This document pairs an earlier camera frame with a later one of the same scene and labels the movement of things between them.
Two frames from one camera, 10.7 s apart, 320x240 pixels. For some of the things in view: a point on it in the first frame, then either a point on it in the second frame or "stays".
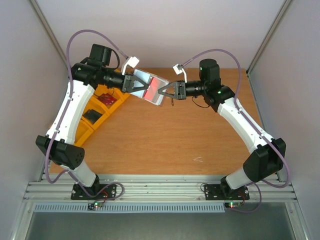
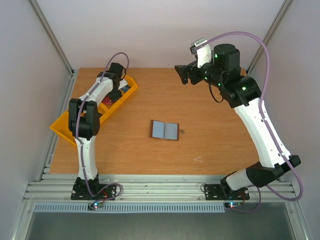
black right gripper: [180, 90] to [189, 73]
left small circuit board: [92, 206] stays
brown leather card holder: [151, 94] to [164, 130]
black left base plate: [77, 193] stays
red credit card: [107, 99] stays
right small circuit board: [232, 204] stays
